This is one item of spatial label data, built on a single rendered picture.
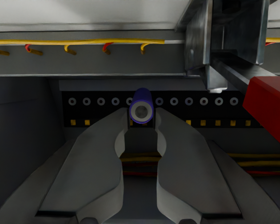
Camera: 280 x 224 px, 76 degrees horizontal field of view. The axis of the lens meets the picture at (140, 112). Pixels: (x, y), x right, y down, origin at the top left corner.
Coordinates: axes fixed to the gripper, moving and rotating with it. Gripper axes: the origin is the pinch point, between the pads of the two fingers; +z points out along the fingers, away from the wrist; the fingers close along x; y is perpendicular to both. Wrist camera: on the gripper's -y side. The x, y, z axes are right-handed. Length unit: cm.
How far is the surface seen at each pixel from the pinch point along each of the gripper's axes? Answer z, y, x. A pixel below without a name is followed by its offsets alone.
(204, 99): 11.3, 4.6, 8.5
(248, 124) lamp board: 9.9, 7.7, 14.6
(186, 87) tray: 11.5, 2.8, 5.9
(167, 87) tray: 11.5, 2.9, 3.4
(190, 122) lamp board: 10.1, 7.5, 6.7
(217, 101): 11.2, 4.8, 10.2
